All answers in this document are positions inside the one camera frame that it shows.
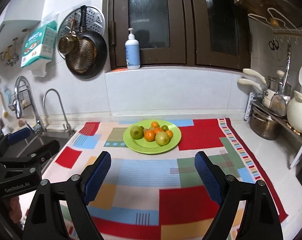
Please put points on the black scissors on hook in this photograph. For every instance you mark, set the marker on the black scissors on hook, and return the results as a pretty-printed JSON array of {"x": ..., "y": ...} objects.
[{"x": 273, "y": 45}]

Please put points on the large yellow-green pear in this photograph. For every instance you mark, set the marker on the large yellow-green pear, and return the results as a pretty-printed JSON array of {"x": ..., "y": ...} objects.
[{"x": 162, "y": 138}]

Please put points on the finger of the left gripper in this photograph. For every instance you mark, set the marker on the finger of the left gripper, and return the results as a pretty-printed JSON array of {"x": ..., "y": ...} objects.
[
  {"x": 34, "y": 159},
  {"x": 13, "y": 138}
]

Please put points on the orange tangerine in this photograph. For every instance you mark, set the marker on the orange tangerine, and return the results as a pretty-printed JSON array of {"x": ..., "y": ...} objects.
[{"x": 149, "y": 135}]

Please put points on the steel lidded pot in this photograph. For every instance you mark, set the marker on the steel lidded pot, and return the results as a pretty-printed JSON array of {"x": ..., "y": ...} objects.
[{"x": 275, "y": 84}]

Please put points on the brass strainer ladle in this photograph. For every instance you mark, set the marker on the brass strainer ladle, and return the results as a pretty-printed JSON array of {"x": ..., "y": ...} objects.
[{"x": 69, "y": 42}]

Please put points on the blue white pump bottle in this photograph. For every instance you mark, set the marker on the blue white pump bottle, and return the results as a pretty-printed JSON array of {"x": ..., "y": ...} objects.
[{"x": 132, "y": 49}]

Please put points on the small yellow orange fruit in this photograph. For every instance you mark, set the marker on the small yellow orange fruit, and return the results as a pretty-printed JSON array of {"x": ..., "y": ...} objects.
[{"x": 155, "y": 124}]

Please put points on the chrome kitchen faucet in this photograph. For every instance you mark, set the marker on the chrome kitchen faucet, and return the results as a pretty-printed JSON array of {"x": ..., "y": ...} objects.
[{"x": 23, "y": 99}]

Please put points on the dark window frame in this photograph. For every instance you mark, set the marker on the dark window frame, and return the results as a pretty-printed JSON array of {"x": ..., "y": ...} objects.
[{"x": 204, "y": 33}]

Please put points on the green apple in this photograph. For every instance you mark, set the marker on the green apple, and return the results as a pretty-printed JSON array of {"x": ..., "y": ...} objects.
[{"x": 136, "y": 132}]

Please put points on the cream handled saucepan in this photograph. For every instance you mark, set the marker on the cream handled saucepan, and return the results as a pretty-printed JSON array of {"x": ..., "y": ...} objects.
[{"x": 265, "y": 88}]

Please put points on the colourful patterned mat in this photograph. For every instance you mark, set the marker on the colourful patterned mat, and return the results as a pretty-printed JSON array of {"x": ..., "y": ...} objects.
[{"x": 157, "y": 196}]

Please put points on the lime green plate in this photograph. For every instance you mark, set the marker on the lime green plate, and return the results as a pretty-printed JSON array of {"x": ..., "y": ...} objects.
[{"x": 143, "y": 146}]

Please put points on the small orange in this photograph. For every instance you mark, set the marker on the small orange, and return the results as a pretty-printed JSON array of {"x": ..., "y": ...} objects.
[{"x": 169, "y": 133}]

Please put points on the perforated steel steamer plate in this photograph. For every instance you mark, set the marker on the perforated steel steamer plate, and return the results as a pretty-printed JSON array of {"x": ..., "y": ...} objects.
[{"x": 94, "y": 21}]

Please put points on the steel cooking pot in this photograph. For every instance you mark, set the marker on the steel cooking pot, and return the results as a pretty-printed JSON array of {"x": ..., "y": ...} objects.
[{"x": 264, "y": 125}]

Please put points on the green persimmon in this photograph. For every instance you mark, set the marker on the green persimmon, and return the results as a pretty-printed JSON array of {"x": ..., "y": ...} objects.
[{"x": 165, "y": 127}]

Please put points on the black frying pan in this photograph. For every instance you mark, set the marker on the black frying pan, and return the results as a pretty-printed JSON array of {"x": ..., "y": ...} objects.
[{"x": 90, "y": 55}]

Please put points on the white ceramic jug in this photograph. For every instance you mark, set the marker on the white ceramic jug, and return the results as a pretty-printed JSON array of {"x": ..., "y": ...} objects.
[{"x": 294, "y": 112}]

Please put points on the orange with stem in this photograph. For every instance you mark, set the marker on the orange with stem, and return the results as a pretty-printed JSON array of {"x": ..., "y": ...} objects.
[{"x": 157, "y": 130}]

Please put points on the tissue paper pack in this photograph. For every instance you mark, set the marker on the tissue paper pack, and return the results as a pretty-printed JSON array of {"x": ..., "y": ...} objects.
[{"x": 38, "y": 48}]

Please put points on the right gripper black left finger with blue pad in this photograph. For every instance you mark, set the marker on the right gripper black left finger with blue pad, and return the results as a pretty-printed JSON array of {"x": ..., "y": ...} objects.
[{"x": 45, "y": 219}]

